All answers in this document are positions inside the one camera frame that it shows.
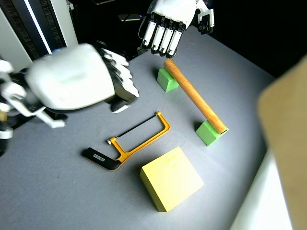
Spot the round wooden dowel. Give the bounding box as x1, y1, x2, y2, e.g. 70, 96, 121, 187
163, 59, 227, 134

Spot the yellow hacksaw with black handle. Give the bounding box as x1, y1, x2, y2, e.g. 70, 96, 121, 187
81, 111, 171, 172

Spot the green block with clear tape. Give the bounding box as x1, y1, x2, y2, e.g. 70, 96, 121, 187
157, 68, 179, 92

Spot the plain green block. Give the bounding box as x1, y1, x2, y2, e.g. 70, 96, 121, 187
195, 120, 229, 147

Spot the large pale yellow block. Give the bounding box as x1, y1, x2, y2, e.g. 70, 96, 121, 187
139, 146, 205, 213

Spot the grey flat hub device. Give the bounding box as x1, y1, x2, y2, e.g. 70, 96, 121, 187
118, 13, 142, 23

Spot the grey table cloth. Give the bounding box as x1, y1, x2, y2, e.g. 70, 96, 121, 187
0, 28, 275, 230

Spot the tan blurred board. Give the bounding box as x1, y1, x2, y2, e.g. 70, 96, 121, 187
258, 54, 307, 230

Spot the white smooth panel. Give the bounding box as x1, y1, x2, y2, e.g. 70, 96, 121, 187
230, 148, 295, 230

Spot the white column with light strip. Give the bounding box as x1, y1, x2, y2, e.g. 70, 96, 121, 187
0, 0, 79, 69

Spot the white cable with plug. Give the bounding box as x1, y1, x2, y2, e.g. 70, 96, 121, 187
136, 14, 147, 56

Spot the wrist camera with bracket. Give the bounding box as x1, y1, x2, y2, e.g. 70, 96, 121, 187
195, 2, 215, 35
35, 106, 67, 129

